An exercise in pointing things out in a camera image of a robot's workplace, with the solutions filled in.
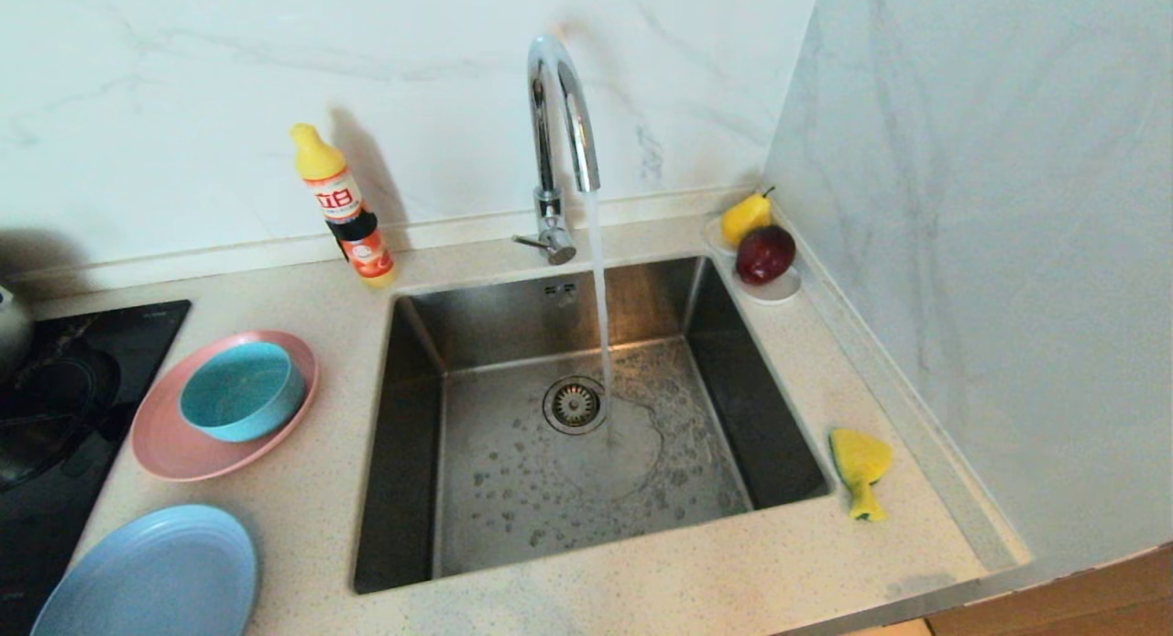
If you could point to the stainless steel sink basin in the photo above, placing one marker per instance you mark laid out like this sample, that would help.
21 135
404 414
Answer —
513 526

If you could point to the yellow pear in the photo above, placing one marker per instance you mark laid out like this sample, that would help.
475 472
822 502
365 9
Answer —
744 219

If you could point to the black glass cooktop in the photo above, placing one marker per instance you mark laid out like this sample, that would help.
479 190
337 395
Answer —
137 334

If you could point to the silver kettle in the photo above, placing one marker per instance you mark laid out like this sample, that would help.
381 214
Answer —
11 334

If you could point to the yellow orange dish soap bottle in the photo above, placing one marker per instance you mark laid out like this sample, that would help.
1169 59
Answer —
344 205

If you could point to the light wooden cabinet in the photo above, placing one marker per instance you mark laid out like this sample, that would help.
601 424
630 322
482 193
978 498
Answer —
1100 599

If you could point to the chrome gooseneck faucet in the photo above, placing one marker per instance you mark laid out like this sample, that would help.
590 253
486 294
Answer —
546 141

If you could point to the teal bowl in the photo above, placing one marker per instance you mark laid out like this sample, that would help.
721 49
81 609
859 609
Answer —
238 393

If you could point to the metal sink drain strainer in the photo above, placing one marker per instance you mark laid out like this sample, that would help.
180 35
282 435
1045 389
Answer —
573 404

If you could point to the small white dish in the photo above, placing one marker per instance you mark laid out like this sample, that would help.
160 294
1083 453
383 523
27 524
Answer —
779 292

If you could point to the black frying pan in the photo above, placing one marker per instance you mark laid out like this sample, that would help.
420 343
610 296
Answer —
55 407

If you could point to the pink plate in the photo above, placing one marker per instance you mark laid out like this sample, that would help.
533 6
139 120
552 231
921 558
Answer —
174 457

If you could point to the light blue plate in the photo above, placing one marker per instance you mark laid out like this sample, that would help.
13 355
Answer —
147 581

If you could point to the dark red apple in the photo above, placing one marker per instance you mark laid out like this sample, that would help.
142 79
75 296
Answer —
765 254

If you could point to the yellow green sponge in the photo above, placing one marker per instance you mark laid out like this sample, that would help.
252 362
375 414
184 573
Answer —
861 457

